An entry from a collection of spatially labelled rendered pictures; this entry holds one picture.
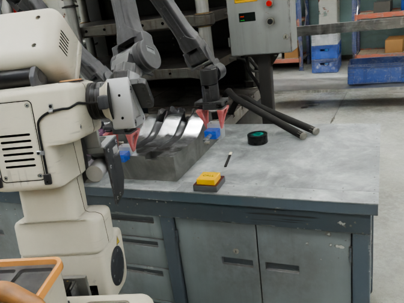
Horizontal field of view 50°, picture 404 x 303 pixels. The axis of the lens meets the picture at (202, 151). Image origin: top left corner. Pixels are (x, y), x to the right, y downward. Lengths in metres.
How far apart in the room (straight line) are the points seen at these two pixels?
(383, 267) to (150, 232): 1.26
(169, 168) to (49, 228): 0.48
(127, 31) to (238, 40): 1.10
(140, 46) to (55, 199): 0.41
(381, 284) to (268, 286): 0.86
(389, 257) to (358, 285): 1.03
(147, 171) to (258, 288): 0.55
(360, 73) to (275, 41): 2.96
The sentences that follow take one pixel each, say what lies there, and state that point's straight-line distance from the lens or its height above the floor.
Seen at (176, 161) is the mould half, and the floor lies 0.87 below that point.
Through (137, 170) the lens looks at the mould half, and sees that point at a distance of 1.50.
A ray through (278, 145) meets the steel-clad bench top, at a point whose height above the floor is 0.80.
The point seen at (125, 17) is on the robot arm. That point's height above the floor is 1.35.
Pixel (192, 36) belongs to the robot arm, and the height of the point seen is 1.25.
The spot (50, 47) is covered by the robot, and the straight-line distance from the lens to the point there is 0.98.
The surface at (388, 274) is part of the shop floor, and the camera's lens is 2.34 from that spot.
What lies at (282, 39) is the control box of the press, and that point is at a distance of 2.09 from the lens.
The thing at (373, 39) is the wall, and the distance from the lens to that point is 7.91.
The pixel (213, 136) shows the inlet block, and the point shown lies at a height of 0.93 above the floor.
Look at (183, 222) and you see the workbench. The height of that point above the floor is 0.65.
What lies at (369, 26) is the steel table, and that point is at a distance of 4.73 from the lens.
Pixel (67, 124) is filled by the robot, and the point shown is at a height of 1.16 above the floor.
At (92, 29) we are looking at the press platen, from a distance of 2.44.
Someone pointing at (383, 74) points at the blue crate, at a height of 0.36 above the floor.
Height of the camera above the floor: 1.37
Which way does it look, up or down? 20 degrees down
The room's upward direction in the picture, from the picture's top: 7 degrees counter-clockwise
